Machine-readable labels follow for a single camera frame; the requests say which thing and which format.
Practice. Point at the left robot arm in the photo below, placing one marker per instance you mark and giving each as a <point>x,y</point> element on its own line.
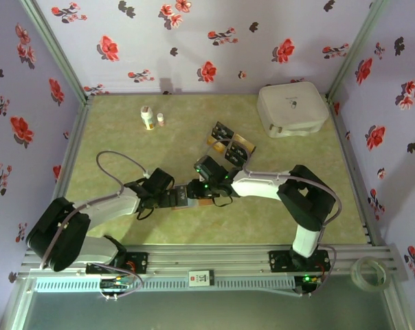
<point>56,233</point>

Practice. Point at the clear tape roll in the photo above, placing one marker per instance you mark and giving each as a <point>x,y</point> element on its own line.
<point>354,275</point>

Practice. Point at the black VIP card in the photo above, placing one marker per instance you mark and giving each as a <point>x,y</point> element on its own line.
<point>236,154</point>
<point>218,134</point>
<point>224,128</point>
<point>182,197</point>

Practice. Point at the small white pill bottle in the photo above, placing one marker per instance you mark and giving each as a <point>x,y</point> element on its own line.
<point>161,120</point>

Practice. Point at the pink leather card holder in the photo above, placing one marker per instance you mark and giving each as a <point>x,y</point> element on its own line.
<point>204,203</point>

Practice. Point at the red and white label tag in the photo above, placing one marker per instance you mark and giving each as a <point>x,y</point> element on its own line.
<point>200,278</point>

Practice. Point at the aluminium corner post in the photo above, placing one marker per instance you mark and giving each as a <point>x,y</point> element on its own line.
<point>358,44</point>
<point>53,44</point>

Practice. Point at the white zippered case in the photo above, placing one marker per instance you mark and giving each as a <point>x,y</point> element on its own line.
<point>290,110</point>

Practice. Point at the aluminium side rail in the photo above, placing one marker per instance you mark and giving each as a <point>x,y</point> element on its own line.
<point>341,137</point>
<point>77,130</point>

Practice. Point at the long aluminium base rail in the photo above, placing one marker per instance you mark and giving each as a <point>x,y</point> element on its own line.
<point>207,258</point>

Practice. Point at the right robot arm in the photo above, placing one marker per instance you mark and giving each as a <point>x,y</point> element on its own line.
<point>307,203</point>

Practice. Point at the gold VIP card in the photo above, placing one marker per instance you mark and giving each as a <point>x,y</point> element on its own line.
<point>245,141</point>
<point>216,144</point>

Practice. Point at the large white pill bottle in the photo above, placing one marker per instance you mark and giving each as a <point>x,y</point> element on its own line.
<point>148,118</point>

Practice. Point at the aluminium lower frame rail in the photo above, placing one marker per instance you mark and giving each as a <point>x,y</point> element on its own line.
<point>396,309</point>
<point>16,306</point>

